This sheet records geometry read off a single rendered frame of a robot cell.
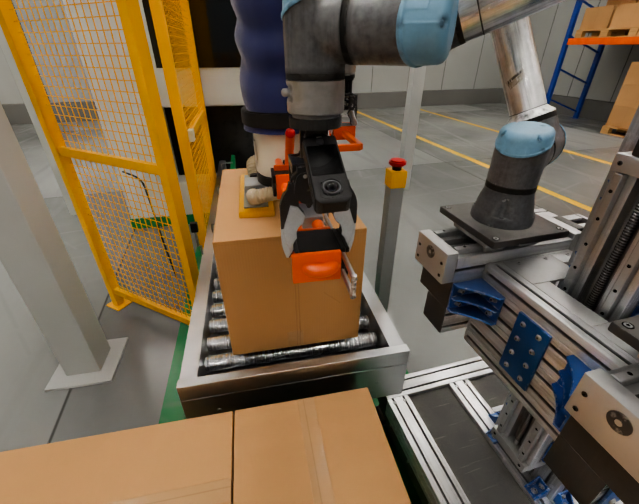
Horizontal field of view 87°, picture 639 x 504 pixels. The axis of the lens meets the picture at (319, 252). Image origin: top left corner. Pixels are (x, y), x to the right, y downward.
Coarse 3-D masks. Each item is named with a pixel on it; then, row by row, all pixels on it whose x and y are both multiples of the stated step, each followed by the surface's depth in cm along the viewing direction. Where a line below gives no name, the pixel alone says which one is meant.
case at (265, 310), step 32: (224, 192) 112; (224, 224) 91; (256, 224) 91; (224, 256) 86; (256, 256) 87; (352, 256) 94; (224, 288) 90; (256, 288) 93; (288, 288) 95; (320, 288) 97; (256, 320) 98; (288, 320) 101; (320, 320) 103; (352, 320) 106
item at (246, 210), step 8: (248, 176) 119; (256, 176) 112; (240, 184) 113; (240, 192) 107; (240, 200) 101; (240, 208) 96; (248, 208) 96; (256, 208) 96; (264, 208) 96; (272, 208) 96; (240, 216) 94; (248, 216) 95; (256, 216) 95; (264, 216) 96
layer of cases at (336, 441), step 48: (144, 432) 90; (192, 432) 90; (240, 432) 90; (288, 432) 90; (336, 432) 90; (384, 432) 90; (0, 480) 80; (48, 480) 80; (96, 480) 80; (144, 480) 80; (192, 480) 80; (240, 480) 80; (288, 480) 80; (336, 480) 80; (384, 480) 80
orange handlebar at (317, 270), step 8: (344, 136) 126; (352, 136) 120; (344, 144) 110; (352, 144) 110; (360, 144) 111; (280, 160) 95; (312, 224) 62; (320, 224) 60; (312, 264) 49; (320, 264) 49; (328, 264) 49; (336, 264) 50; (304, 272) 50; (312, 272) 49; (320, 272) 49; (328, 272) 49
